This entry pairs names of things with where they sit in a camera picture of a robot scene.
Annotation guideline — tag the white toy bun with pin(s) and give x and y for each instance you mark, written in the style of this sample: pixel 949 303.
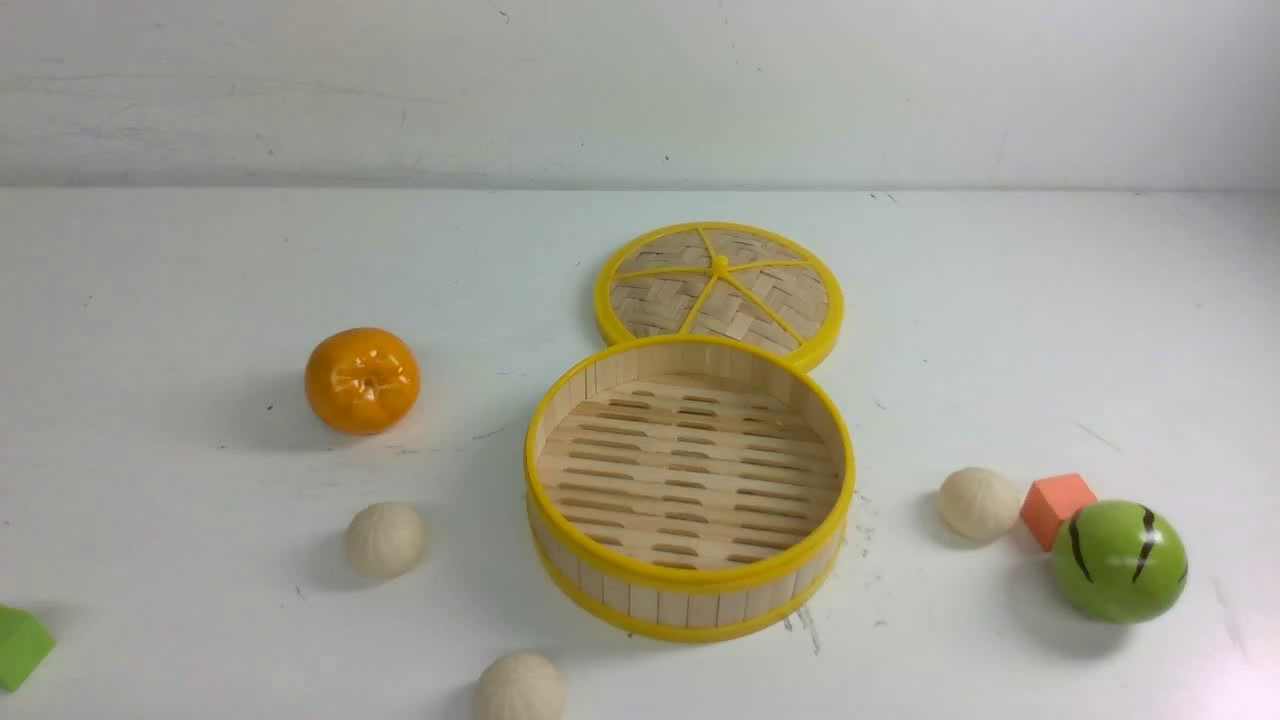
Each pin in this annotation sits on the white toy bun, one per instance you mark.
pixel 520 685
pixel 979 504
pixel 385 540

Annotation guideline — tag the orange toy tangerine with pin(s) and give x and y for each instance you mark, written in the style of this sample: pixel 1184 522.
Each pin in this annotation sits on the orange toy tangerine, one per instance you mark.
pixel 362 381

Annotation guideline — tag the yellow rimmed bamboo steamer tray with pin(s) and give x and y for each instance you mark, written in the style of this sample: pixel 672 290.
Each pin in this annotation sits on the yellow rimmed bamboo steamer tray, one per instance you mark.
pixel 688 488

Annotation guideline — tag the green toy watermelon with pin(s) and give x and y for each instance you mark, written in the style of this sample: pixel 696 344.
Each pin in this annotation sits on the green toy watermelon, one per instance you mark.
pixel 1120 562

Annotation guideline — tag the orange wooden block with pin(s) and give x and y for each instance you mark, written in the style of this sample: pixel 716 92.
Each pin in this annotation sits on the orange wooden block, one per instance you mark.
pixel 1051 502

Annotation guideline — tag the woven bamboo steamer lid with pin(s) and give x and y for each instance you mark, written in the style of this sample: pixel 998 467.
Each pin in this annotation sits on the woven bamboo steamer lid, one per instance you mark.
pixel 718 279

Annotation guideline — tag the green wooden block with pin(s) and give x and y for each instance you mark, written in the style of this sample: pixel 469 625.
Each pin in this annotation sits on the green wooden block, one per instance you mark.
pixel 25 643

